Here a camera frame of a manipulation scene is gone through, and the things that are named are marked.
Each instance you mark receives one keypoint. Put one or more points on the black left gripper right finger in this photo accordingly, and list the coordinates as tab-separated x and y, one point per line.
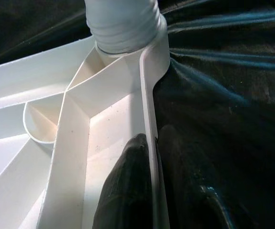
187	190

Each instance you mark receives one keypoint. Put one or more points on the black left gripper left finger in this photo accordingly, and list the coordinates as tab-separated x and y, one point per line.
127	186

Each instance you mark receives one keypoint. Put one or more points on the white plastic table top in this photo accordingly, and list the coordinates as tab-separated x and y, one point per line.
80	119

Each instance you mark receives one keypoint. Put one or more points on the white plastic table leg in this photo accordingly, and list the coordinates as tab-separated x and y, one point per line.
123	23

